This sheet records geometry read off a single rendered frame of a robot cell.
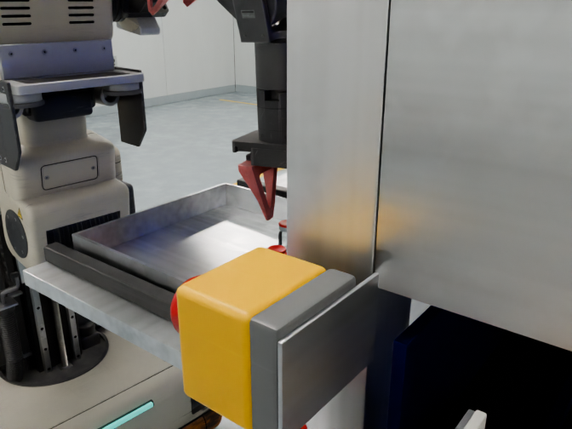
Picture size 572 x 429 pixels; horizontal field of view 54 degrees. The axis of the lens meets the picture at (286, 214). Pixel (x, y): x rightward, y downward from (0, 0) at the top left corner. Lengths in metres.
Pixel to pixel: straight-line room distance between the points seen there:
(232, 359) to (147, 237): 0.49
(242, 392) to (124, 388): 1.21
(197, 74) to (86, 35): 6.30
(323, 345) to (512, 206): 0.12
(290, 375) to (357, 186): 0.11
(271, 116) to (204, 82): 7.00
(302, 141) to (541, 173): 0.13
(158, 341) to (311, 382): 0.27
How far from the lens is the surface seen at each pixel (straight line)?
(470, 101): 0.29
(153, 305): 0.59
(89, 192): 1.25
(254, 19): 0.58
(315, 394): 0.31
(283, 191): 0.87
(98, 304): 0.62
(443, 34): 0.29
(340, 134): 0.32
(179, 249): 0.72
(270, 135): 0.62
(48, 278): 0.70
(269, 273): 0.32
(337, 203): 0.33
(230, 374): 0.31
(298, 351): 0.28
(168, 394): 1.52
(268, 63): 0.60
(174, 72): 7.25
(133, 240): 0.76
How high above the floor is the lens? 1.17
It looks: 21 degrees down
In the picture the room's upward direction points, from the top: straight up
